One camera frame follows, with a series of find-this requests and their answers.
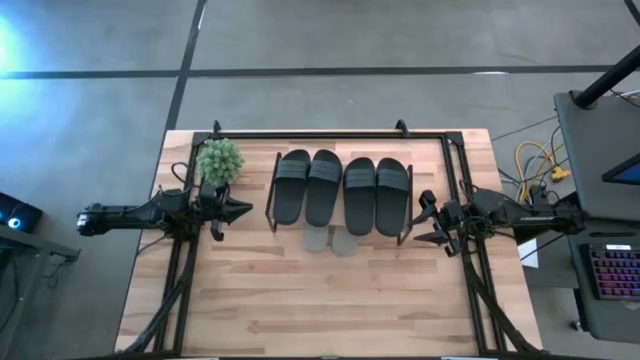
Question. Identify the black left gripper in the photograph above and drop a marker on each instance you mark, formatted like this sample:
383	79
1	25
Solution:
215	210

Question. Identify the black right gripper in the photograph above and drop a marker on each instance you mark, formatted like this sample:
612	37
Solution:
452	220

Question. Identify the black slide sandal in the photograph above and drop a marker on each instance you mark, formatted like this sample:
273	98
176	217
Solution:
360	210
291	200
322	200
392	210

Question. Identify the grey slide sandal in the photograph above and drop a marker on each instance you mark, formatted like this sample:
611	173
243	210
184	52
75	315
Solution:
345	242
315	239

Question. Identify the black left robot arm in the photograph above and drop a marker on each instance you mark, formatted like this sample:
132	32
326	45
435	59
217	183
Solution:
120	217

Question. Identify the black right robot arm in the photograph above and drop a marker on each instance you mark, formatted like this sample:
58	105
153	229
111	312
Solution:
530	217

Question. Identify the green plant in patterned pot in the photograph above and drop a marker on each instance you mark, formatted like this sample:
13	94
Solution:
219	162

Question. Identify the white paper sheet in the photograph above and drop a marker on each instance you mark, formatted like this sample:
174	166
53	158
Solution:
529	255

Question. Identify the large grey desk top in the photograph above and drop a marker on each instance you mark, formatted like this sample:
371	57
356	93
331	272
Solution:
590	150

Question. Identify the backlit black keyboard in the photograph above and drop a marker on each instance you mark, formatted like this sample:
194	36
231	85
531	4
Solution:
617	272

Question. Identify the grey desk with keyboard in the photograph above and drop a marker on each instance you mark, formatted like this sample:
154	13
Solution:
600	320

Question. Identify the dark metal stand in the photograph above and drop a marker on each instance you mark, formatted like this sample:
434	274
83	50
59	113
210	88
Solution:
40	245

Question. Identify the screen with blue display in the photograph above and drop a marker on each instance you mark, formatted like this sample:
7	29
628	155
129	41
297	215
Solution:
630	172

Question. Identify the black device with blue light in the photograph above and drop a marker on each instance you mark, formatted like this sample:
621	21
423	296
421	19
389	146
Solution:
22	210

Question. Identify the black pole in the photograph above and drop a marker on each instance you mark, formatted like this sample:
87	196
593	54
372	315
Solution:
605	80

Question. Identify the black aluminium table frame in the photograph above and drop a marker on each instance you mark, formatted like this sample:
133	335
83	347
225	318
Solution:
325	135

